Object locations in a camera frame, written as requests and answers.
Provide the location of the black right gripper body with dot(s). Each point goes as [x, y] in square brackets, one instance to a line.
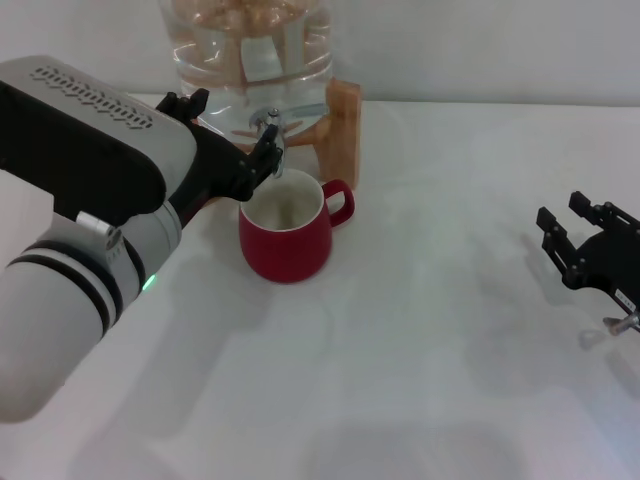
[612, 260]

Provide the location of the wooden dispenser stand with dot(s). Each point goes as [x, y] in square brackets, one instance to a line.
[342, 135]

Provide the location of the steel faucet strainer tube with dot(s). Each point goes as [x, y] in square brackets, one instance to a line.
[310, 110]

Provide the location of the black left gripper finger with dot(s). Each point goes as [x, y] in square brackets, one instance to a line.
[185, 107]
[262, 160]

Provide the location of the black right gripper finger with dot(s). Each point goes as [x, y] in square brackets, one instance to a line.
[560, 250]
[605, 215]

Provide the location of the glass water dispenser jar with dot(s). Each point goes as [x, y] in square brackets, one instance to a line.
[260, 50]

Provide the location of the red cup white inside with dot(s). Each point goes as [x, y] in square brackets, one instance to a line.
[285, 250]

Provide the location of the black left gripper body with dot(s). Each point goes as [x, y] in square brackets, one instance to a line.
[215, 170]

